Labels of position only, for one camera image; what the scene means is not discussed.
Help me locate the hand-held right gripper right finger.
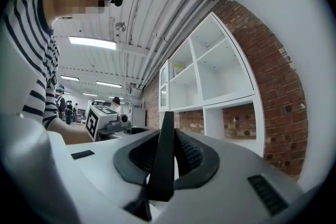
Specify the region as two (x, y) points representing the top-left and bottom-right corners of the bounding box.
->
(154, 127), (305, 224)

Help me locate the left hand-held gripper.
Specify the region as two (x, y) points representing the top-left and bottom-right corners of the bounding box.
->
(85, 104), (156, 142)

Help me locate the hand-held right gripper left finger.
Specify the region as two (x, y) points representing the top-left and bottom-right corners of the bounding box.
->
(48, 127), (161, 224)

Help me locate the black picture frame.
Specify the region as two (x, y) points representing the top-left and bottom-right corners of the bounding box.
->
(145, 111), (176, 203)

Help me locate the grey metal cabinet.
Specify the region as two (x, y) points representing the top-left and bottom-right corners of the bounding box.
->
(130, 107), (147, 130)

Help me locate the white glass door cabinet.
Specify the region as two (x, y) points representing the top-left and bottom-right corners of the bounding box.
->
(158, 59), (171, 113)

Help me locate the large ceiling light panel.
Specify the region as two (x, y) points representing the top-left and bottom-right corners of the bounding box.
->
(68, 36), (117, 51)

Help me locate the white upper shelf unit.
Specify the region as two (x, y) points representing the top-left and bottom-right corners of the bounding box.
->
(167, 11), (257, 113)

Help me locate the white ceiling pipe bundle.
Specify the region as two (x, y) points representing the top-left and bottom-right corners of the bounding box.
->
(138, 0), (213, 90)

